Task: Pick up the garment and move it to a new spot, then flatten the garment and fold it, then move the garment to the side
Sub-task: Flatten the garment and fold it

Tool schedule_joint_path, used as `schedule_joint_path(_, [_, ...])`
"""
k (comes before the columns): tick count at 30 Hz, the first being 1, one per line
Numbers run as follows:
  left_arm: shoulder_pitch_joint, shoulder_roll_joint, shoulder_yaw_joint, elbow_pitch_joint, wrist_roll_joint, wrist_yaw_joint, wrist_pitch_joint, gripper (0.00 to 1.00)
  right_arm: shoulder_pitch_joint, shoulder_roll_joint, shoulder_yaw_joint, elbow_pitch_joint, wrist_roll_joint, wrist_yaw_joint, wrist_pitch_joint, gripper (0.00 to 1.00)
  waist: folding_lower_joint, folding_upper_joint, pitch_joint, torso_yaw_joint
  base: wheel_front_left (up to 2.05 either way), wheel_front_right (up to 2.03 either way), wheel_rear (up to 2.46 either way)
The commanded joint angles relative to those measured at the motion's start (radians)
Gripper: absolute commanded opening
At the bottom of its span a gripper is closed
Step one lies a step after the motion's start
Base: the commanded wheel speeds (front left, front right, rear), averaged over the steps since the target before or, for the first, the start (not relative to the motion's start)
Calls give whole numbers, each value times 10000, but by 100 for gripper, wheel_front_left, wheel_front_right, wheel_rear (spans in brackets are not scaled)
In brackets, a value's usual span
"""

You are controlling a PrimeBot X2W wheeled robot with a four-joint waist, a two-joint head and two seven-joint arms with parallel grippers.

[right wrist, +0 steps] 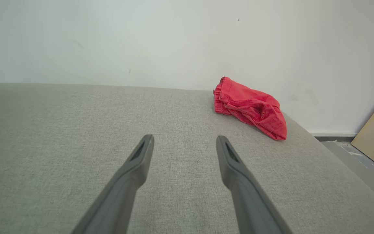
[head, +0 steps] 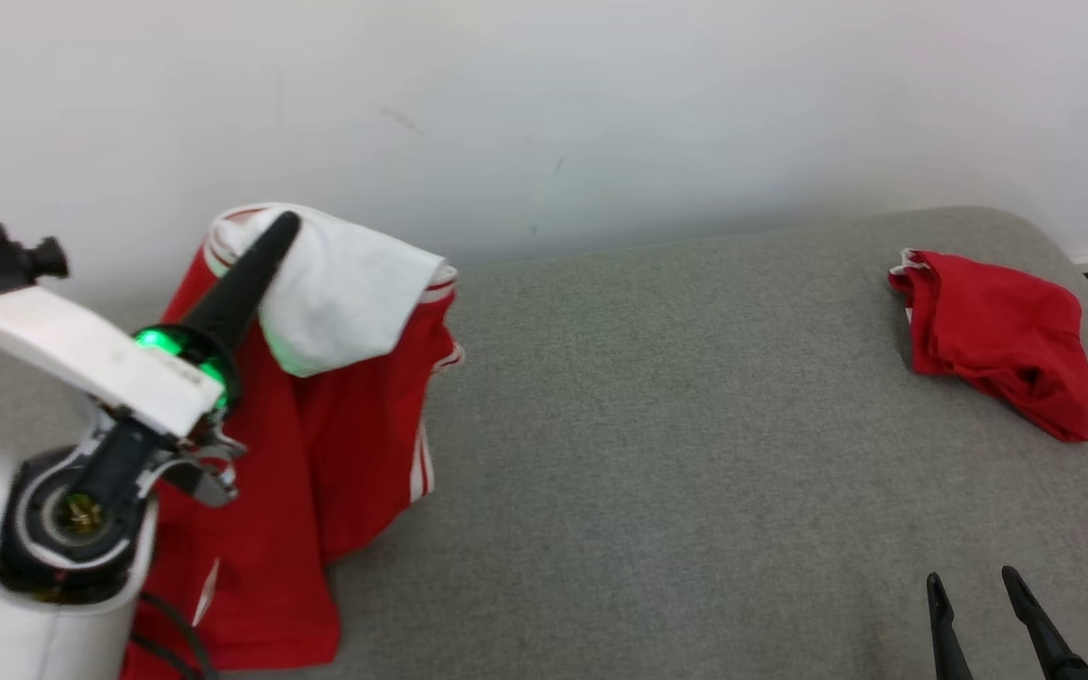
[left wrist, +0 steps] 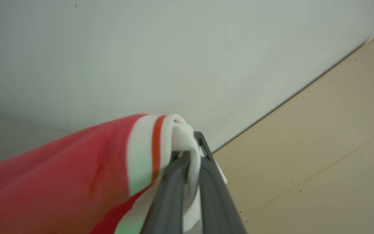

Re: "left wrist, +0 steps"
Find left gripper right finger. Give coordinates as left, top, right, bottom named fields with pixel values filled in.
left=193, top=131, right=248, bottom=234

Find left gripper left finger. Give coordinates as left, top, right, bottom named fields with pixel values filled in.
left=141, top=151, right=191, bottom=234

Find red jersey white sleeves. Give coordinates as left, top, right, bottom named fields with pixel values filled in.
left=0, top=114, right=228, bottom=234

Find beige wooden cabinet panel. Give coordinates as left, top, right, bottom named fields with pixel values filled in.
left=212, top=37, right=374, bottom=234

